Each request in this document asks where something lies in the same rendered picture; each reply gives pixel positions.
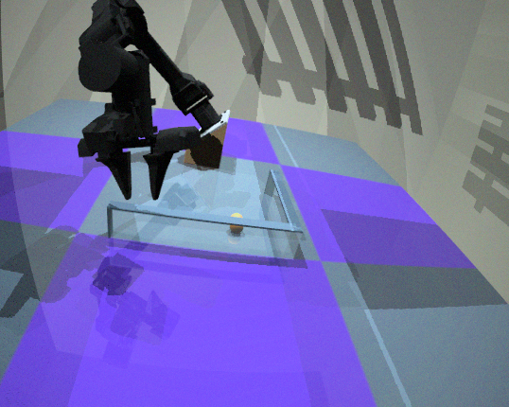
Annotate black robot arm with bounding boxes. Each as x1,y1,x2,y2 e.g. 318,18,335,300
78,0,222,154

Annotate clear l-shaped low wall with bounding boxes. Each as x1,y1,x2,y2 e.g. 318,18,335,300
110,172,302,259

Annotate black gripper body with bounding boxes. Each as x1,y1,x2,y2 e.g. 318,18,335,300
78,91,202,158

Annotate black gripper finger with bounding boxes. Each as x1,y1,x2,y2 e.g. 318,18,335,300
143,150,179,201
95,151,132,200

